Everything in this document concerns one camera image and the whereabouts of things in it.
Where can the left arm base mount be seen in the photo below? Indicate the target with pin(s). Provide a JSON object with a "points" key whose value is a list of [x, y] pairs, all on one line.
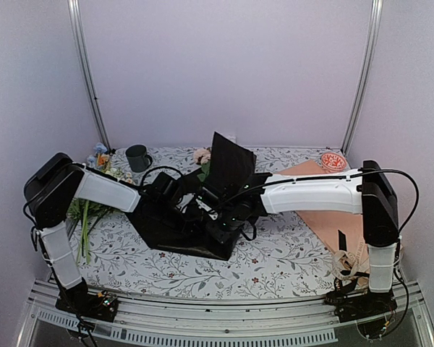
{"points": [[102, 306]]}

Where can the black wrapping paper sheet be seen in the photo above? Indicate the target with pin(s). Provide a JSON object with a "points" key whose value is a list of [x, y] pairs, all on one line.
{"points": [[203, 213]]}

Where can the left aluminium frame post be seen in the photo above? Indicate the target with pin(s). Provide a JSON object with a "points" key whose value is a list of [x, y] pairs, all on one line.
{"points": [[80, 44]]}

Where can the black printed ribbon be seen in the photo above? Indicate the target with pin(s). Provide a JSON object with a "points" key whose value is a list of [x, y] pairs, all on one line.
{"points": [[340, 290]]}

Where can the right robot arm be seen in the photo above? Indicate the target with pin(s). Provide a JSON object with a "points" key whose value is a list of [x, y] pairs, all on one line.
{"points": [[364, 191]]}

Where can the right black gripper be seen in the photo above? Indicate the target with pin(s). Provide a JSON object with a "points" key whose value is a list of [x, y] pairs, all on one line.
{"points": [[220, 236]]}

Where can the red patterned small bowl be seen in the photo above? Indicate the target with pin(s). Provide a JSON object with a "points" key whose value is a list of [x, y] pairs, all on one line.
{"points": [[333, 161]]}

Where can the green leafy flower bunch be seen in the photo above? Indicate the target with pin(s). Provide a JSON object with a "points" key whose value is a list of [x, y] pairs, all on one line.
{"points": [[99, 194]]}

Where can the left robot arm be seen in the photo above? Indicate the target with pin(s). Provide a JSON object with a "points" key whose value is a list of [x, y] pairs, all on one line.
{"points": [[63, 189]]}

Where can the white rose long stem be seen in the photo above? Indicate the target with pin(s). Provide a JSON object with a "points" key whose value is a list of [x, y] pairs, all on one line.
{"points": [[202, 158]]}

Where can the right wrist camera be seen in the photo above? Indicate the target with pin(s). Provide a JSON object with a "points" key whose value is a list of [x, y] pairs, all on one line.
{"points": [[213, 201]]}

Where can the cream printed ribbon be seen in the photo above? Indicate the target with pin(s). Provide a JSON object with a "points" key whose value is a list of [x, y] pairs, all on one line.
{"points": [[349, 266]]}

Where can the floral patterned tablecloth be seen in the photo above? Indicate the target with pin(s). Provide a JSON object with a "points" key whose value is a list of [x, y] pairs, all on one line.
{"points": [[286, 260]]}

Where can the right aluminium frame post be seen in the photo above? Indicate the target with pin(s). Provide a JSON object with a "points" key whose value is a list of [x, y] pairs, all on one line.
{"points": [[367, 62]]}

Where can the dark grey mug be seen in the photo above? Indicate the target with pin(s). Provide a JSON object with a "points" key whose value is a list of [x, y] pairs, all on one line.
{"points": [[138, 158]]}

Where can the aluminium frame post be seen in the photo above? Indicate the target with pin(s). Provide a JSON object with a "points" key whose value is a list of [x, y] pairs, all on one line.
{"points": [[80, 44], [367, 62]]}

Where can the blue orange flower stems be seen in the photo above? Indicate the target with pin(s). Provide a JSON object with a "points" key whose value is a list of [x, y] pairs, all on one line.
{"points": [[99, 159]]}

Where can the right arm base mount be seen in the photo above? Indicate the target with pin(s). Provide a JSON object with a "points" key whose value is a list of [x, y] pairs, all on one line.
{"points": [[364, 306]]}

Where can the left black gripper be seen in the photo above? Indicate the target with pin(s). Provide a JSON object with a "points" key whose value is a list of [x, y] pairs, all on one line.
{"points": [[186, 225]]}

